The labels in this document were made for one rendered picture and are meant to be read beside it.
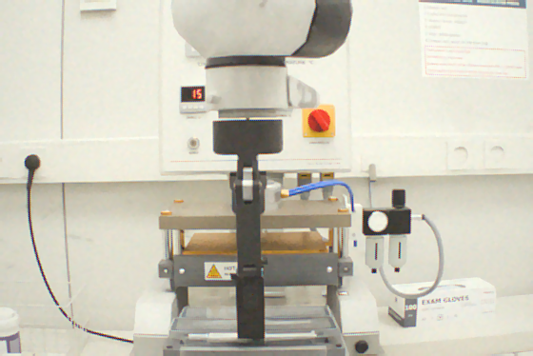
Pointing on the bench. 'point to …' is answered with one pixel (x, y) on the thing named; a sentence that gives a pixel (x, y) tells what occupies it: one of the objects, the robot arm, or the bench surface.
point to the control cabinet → (305, 164)
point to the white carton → (444, 302)
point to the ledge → (463, 333)
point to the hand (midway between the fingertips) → (250, 304)
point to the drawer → (254, 351)
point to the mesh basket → (54, 317)
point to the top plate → (275, 209)
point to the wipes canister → (9, 331)
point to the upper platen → (211, 242)
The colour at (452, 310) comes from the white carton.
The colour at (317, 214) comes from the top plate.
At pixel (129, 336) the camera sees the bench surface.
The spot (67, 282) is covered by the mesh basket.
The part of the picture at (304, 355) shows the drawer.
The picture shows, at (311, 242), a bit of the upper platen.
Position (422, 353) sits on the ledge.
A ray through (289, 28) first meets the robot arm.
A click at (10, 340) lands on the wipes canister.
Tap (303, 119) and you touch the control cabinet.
